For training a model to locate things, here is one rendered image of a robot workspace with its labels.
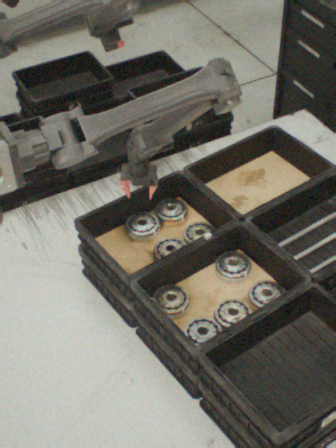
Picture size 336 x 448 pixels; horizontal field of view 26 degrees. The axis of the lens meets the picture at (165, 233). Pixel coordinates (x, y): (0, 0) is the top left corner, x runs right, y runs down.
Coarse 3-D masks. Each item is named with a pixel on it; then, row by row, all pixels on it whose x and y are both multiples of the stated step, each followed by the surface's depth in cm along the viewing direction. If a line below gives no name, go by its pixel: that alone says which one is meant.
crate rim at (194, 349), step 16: (240, 224) 210; (208, 240) 205; (176, 256) 201; (144, 272) 197; (304, 272) 196; (272, 304) 188; (160, 320) 187; (240, 320) 184; (176, 336) 183; (192, 352) 179
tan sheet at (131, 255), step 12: (192, 216) 227; (120, 228) 224; (168, 228) 224; (180, 228) 224; (108, 240) 220; (120, 240) 220; (132, 240) 220; (156, 240) 220; (108, 252) 217; (120, 252) 217; (132, 252) 216; (144, 252) 216; (120, 264) 213; (132, 264) 213; (144, 264) 213
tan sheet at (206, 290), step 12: (240, 252) 216; (252, 264) 212; (192, 276) 209; (204, 276) 209; (216, 276) 209; (252, 276) 208; (264, 276) 208; (192, 288) 206; (204, 288) 205; (216, 288) 205; (228, 288) 205; (240, 288) 205; (192, 300) 202; (204, 300) 202; (216, 300) 202; (192, 312) 199; (204, 312) 199; (180, 324) 196
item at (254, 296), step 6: (258, 282) 202; (264, 282) 203; (270, 282) 202; (276, 282) 202; (252, 288) 201; (258, 288) 201; (276, 288) 201; (282, 288) 201; (252, 294) 200; (258, 294) 199; (276, 294) 199; (282, 294) 200; (252, 300) 198; (258, 300) 198; (264, 300) 197; (270, 300) 197; (258, 306) 197
